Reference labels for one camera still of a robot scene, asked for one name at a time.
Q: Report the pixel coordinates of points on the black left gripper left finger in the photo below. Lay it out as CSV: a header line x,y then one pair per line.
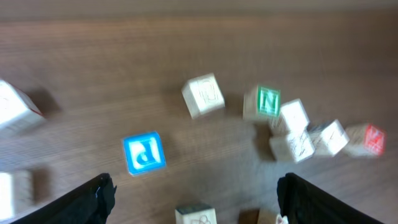
x,y
90,203

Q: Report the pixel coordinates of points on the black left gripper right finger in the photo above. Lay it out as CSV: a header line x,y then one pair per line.
x,y
304,203

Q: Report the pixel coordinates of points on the green Z block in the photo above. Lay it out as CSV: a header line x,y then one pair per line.
x,y
292,147

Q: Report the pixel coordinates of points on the red block with drawing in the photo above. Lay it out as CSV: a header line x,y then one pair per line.
x,y
199,213

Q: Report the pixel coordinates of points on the red Q block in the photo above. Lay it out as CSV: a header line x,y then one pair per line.
x,y
328,138

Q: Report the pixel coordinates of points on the blue P block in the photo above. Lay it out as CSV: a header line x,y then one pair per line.
x,y
144,153

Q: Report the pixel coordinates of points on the green V block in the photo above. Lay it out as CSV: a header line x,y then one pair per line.
x,y
17,193

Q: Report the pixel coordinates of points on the yellow side block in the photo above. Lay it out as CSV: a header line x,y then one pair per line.
x,y
293,117

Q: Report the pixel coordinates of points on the red M block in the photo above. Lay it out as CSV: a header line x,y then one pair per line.
x,y
365,140

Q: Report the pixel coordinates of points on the green N block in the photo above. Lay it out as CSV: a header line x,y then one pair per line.
x,y
261,104

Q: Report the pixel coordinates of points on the plain white block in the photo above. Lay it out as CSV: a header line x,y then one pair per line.
x,y
18,112

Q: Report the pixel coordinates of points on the red X block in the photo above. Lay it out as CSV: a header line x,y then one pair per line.
x,y
202,95

